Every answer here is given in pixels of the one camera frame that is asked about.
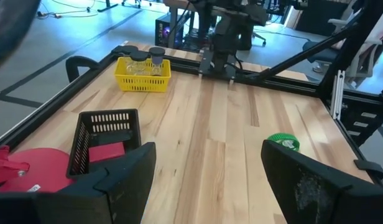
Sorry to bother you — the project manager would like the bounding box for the yellow plastic basket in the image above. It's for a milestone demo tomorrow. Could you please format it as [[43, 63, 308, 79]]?
[[113, 56, 172, 93]]

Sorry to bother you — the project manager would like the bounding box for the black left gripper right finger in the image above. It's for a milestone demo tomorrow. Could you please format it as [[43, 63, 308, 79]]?
[[261, 139, 383, 224]]

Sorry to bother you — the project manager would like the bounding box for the green band watch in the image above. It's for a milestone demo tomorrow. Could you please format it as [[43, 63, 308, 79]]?
[[266, 132, 301, 153]]

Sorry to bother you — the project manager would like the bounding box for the black plastic basket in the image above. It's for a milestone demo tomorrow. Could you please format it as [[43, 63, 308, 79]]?
[[66, 108, 142, 180]]

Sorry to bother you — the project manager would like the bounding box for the black office chair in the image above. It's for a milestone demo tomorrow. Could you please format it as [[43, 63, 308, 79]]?
[[121, 0, 152, 7]]

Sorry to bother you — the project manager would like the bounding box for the hourglass with green sand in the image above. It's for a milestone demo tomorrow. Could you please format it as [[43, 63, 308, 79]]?
[[148, 46, 166, 77]]

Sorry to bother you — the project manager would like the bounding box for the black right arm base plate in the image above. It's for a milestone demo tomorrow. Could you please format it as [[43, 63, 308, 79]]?
[[197, 50, 238, 82]]

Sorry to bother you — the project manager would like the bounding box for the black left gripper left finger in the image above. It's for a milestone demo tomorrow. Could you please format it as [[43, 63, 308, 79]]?
[[66, 141, 157, 224]]

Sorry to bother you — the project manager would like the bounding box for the grey floor cable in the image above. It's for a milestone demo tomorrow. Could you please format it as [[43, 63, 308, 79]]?
[[37, 0, 101, 20]]

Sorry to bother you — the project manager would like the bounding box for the black office desk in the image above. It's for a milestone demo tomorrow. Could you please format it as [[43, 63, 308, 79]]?
[[96, 0, 119, 13]]

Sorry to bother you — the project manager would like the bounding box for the clear hourglass with black caps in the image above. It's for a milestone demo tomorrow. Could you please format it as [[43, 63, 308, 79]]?
[[128, 50, 149, 77]]

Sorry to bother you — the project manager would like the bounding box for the black computer tower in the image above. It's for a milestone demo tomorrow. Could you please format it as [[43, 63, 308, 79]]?
[[154, 17, 183, 48]]

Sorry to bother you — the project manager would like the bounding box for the red rectangular box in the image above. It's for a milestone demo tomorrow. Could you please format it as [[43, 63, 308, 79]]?
[[88, 141, 127, 164]]

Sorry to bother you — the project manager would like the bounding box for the silver aluminium bracket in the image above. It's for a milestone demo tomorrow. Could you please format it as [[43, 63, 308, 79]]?
[[330, 69, 347, 121]]

